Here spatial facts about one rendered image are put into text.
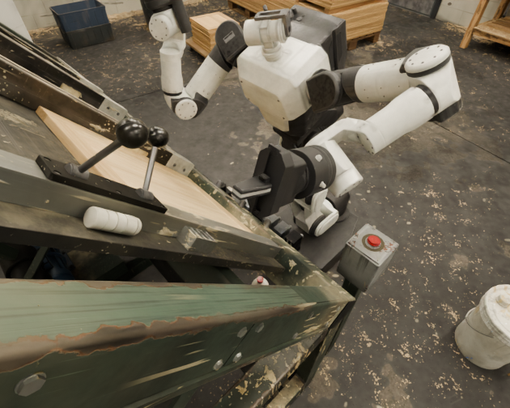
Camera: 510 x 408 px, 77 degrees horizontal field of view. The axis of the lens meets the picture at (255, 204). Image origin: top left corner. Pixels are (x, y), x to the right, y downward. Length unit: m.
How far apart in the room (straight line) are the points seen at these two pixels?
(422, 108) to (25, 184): 0.63
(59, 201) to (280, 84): 0.69
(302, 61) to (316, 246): 1.22
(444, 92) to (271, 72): 0.48
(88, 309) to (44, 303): 0.03
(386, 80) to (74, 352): 0.74
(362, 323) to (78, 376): 1.79
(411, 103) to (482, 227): 2.11
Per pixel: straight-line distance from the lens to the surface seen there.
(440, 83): 0.71
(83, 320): 0.24
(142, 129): 0.41
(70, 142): 0.78
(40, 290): 0.25
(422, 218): 2.56
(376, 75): 0.82
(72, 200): 0.47
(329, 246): 1.97
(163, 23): 1.08
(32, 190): 0.45
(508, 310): 1.90
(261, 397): 0.97
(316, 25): 1.11
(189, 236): 0.61
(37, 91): 0.94
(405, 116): 0.67
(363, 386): 1.86
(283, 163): 0.47
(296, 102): 0.99
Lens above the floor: 1.74
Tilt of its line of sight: 47 degrees down
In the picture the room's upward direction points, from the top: straight up
